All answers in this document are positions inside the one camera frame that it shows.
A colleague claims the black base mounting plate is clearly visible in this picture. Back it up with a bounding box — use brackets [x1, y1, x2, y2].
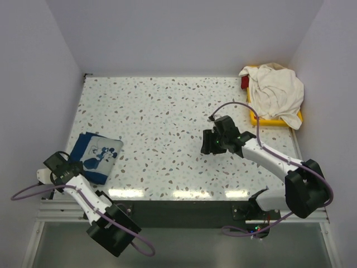
[116, 200, 281, 231]

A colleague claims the aluminium frame rail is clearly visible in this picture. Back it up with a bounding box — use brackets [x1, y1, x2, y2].
[36, 199, 330, 223]

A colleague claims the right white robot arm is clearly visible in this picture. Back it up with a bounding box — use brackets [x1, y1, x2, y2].
[201, 116, 332, 219]

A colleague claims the blue mickey t shirt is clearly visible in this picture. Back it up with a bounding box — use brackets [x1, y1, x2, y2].
[70, 132, 123, 185]

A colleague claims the cream white t shirt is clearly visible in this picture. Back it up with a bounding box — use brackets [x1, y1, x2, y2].
[238, 63, 305, 131]

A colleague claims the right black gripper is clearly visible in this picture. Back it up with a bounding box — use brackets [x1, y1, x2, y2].
[200, 130, 228, 155]

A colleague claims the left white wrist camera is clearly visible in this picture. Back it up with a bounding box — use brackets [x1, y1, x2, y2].
[36, 168, 54, 185]

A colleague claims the yellow plastic tray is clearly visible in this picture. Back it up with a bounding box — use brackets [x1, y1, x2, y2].
[245, 65, 304, 128]

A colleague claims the red cloth item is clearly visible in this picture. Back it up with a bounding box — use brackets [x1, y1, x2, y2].
[240, 75, 249, 90]

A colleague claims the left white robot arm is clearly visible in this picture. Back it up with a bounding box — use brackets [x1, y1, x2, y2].
[44, 152, 141, 257]

